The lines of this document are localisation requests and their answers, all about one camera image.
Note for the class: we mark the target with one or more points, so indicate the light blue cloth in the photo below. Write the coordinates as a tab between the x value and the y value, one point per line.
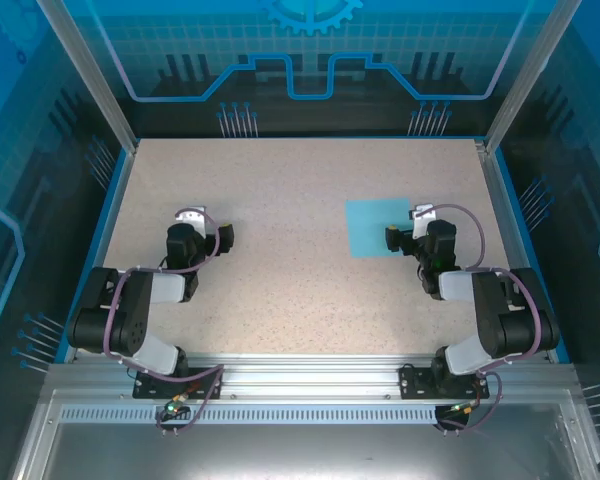
365	225

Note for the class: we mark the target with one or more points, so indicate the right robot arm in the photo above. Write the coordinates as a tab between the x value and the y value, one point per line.
495	315

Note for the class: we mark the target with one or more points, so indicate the grey metal platform sheet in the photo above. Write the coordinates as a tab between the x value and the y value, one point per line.
305	452

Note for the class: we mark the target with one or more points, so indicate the blue table edge strip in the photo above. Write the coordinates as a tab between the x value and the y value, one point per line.
99	250

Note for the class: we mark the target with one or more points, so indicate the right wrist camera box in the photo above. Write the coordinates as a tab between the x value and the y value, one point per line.
422	220

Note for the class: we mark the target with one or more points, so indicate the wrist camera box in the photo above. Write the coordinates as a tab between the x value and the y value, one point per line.
192	216
422	220

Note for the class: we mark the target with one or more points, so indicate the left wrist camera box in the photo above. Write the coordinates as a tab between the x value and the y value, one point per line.
192	216

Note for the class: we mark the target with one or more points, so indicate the aluminium side rail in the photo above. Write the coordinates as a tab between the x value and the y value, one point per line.
506	225

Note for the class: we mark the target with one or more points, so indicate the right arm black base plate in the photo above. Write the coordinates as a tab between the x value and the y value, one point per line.
411	385

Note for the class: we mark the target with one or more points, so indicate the aluminium mounting rail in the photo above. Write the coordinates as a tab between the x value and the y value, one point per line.
305	375

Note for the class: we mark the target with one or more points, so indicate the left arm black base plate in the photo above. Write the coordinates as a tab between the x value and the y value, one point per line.
145	391

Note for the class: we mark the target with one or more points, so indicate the aluminium frame post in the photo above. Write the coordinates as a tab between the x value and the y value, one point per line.
102	90
529	75

